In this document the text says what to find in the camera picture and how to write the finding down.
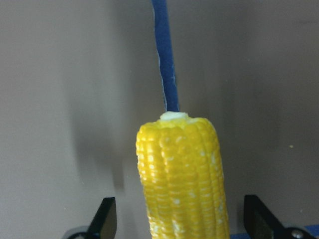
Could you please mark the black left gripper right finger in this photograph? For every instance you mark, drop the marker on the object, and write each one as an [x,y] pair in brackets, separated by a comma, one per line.
[259,221]

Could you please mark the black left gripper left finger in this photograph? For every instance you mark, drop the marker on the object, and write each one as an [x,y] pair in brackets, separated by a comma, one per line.
[104,223]

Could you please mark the yellow plastic corn cob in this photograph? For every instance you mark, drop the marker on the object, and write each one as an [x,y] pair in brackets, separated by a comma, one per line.
[180,168]

